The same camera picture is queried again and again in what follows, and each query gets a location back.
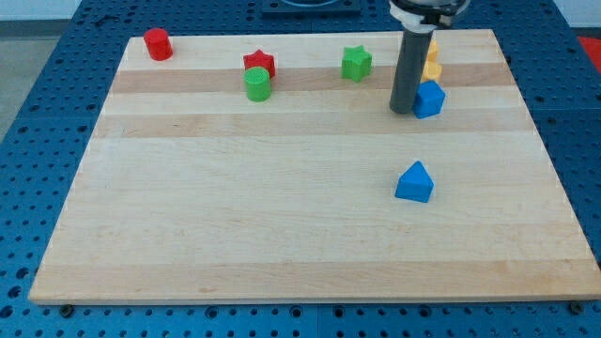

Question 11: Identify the blue triangle block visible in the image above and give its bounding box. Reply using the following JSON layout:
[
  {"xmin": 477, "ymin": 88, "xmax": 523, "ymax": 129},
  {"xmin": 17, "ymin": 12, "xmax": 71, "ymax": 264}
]
[{"xmin": 394, "ymin": 161, "xmax": 435, "ymax": 203}]

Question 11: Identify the wooden board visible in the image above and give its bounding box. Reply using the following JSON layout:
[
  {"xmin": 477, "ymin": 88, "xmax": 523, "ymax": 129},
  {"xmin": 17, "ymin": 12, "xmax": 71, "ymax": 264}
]
[{"xmin": 29, "ymin": 29, "xmax": 600, "ymax": 305}]

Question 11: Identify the green cylinder block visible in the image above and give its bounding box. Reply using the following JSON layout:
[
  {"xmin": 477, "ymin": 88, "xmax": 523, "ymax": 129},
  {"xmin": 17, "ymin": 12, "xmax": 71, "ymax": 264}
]
[{"xmin": 243, "ymin": 67, "xmax": 271, "ymax": 101}]

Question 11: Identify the red star block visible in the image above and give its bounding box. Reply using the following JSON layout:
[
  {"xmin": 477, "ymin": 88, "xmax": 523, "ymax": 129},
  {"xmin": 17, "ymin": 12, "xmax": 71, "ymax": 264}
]
[{"xmin": 242, "ymin": 49, "xmax": 276, "ymax": 78}]

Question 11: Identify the green star block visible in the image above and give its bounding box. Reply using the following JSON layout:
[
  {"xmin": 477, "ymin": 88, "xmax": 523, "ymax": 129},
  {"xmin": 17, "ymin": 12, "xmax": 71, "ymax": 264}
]
[{"xmin": 341, "ymin": 45, "xmax": 372, "ymax": 83}]

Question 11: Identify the blue pentagon block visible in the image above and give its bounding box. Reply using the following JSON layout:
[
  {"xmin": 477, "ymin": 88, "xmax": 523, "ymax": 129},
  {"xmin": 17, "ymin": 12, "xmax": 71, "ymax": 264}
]
[{"xmin": 413, "ymin": 81, "xmax": 446, "ymax": 119}]

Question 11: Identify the yellow block lower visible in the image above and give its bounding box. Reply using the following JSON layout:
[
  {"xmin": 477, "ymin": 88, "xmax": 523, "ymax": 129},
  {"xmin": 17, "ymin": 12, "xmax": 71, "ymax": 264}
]
[{"xmin": 421, "ymin": 61, "xmax": 442, "ymax": 83}]

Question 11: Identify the yellow block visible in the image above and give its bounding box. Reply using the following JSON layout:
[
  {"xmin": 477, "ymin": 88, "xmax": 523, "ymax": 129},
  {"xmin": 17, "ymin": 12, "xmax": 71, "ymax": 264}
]
[
  {"xmin": 421, "ymin": 61, "xmax": 442, "ymax": 83},
  {"xmin": 426, "ymin": 39, "xmax": 439, "ymax": 63}
]

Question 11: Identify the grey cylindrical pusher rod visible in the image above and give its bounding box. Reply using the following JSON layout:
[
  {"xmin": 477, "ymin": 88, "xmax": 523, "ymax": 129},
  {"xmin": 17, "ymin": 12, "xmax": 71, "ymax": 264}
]
[{"xmin": 390, "ymin": 30, "xmax": 433, "ymax": 114}]

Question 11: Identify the yellow block upper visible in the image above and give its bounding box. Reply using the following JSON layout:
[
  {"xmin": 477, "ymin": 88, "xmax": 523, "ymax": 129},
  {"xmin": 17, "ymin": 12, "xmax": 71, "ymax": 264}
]
[{"xmin": 426, "ymin": 39, "xmax": 439, "ymax": 63}]

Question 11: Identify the red cylinder block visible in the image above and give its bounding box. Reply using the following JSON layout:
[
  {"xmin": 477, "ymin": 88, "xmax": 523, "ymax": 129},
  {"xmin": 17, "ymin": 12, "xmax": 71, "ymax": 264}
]
[{"xmin": 143, "ymin": 28, "xmax": 173, "ymax": 61}]

